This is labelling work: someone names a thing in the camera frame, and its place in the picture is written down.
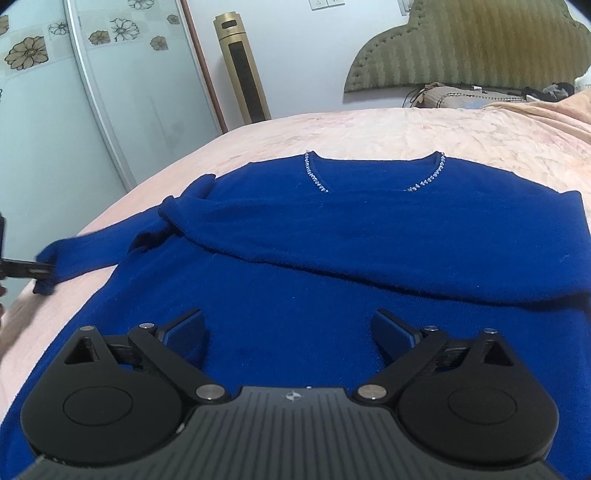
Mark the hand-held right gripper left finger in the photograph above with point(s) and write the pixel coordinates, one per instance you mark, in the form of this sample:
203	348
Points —
185	328

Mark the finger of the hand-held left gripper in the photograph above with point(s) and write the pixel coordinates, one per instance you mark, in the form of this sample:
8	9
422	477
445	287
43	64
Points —
27	269

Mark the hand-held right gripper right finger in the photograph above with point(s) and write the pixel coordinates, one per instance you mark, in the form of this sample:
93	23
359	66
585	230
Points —
396	333

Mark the blue knit sweater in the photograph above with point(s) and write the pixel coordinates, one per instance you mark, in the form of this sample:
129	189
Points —
295	240

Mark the black clothes pile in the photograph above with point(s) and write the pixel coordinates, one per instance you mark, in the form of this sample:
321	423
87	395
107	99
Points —
551	91

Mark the floral wardrobe door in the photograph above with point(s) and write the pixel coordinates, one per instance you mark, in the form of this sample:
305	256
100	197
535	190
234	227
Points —
41	138
147	92

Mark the pink floral blanket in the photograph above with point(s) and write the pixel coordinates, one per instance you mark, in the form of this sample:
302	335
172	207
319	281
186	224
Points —
369	131

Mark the brown pillow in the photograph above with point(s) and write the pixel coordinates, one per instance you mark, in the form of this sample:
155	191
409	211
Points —
461	98

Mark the gold tower air conditioner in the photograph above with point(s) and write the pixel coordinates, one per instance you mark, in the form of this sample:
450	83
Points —
244	69

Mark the orange quilt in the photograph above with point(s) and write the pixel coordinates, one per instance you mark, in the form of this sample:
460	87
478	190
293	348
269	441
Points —
545	107

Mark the green padded headboard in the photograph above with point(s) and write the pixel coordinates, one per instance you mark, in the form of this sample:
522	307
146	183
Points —
466	41

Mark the white duvet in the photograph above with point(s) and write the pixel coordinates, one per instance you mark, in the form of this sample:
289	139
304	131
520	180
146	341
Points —
583	83

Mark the brown wooden wardrobe frame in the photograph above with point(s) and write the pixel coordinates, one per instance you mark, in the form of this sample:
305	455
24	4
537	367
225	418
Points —
203	69

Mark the white wall socket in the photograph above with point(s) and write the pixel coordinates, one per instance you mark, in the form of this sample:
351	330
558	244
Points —
325	3

